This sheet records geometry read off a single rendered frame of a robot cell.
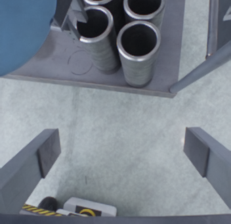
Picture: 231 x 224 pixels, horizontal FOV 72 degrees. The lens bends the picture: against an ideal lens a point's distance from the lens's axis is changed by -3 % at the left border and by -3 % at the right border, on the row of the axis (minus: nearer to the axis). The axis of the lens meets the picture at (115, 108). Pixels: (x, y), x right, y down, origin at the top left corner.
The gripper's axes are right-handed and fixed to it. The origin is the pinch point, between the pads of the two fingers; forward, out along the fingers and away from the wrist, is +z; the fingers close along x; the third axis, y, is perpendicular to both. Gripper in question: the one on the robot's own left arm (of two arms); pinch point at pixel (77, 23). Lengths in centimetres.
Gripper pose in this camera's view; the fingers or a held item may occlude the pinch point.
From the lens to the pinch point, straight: 46.4
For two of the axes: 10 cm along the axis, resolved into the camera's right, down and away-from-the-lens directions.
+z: 1.4, 1.5, 9.8
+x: -3.1, 9.5, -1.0
